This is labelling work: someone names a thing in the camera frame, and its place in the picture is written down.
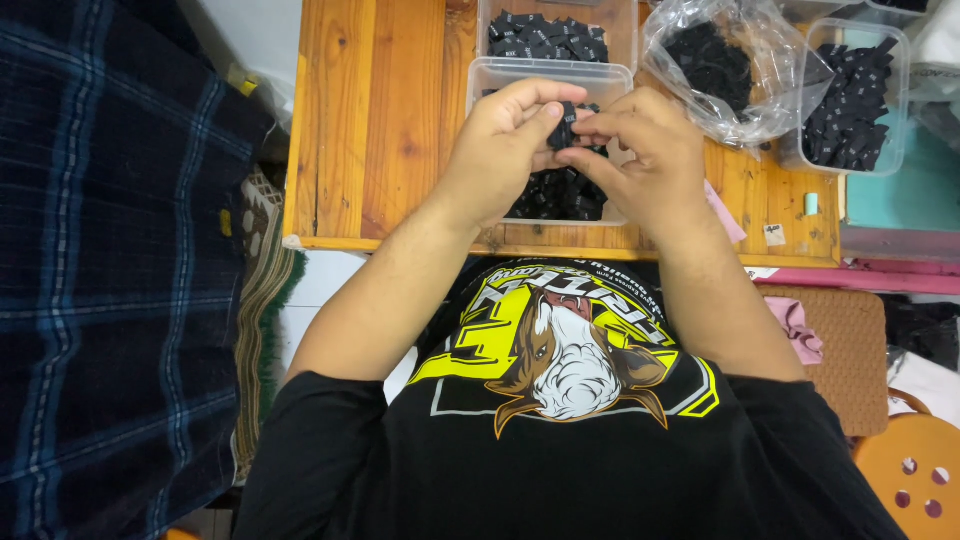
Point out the pink paper scrap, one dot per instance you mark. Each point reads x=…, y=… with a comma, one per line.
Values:
x=726, y=214

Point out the small white sticker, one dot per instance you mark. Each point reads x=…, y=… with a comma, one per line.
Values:
x=775, y=235

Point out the pink cloth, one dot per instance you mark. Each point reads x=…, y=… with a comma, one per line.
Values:
x=801, y=334

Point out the teal box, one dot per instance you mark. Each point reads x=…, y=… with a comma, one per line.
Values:
x=907, y=187

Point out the yellow tag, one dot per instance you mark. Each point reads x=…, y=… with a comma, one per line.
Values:
x=226, y=223

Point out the pile of black fabric labels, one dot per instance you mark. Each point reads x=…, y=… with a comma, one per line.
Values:
x=547, y=37
x=709, y=67
x=559, y=199
x=847, y=112

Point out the black printed t-shirt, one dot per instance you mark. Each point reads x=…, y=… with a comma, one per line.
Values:
x=570, y=465

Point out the clear plastic container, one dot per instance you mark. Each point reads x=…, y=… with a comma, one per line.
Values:
x=896, y=97
x=847, y=7
x=622, y=22
x=510, y=75

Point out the yellow object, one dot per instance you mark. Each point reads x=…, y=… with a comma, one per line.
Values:
x=244, y=82

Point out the patterned rug with green fringe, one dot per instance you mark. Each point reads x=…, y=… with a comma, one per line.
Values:
x=262, y=315

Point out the pink board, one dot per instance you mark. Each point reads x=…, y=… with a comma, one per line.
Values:
x=862, y=279

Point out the black plastic bag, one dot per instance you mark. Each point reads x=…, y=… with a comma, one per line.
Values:
x=926, y=330

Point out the orange plastic stool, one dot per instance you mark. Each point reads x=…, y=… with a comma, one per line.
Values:
x=915, y=472

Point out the clear plastic bag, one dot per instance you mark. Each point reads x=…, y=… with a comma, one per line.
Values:
x=780, y=67

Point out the small black label bundle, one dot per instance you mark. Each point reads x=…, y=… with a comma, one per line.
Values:
x=562, y=127

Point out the person's right hand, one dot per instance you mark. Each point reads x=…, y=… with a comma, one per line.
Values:
x=660, y=165

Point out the person's left hand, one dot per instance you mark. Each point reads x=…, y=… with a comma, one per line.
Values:
x=495, y=150

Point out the dark blue plaid cloth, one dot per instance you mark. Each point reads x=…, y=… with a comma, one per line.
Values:
x=112, y=300

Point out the small teal cylinder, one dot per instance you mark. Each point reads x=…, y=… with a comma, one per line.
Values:
x=811, y=204

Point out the white plastic bag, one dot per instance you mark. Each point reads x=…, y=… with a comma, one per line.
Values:
x=937, y=52

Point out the brown woven mat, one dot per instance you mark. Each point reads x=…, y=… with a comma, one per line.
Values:
x=855, y=352

